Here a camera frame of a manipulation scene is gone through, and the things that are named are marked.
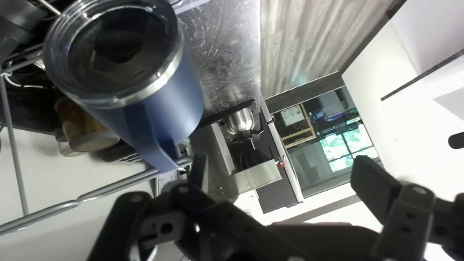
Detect blue tumbler cup with handle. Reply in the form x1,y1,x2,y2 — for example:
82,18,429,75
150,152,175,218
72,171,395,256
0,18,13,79
42,0,207,175

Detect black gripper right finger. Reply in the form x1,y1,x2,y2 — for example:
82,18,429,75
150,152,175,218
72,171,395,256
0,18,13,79
349,153,464,261

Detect glass window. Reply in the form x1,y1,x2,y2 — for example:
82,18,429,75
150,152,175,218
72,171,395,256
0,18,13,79
268,85,384,195

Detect small steel pitcher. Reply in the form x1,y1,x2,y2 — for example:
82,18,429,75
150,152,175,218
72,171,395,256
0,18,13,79
223,104,261,139

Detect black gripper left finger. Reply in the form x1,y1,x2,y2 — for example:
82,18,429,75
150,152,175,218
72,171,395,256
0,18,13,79
85,150,272,261

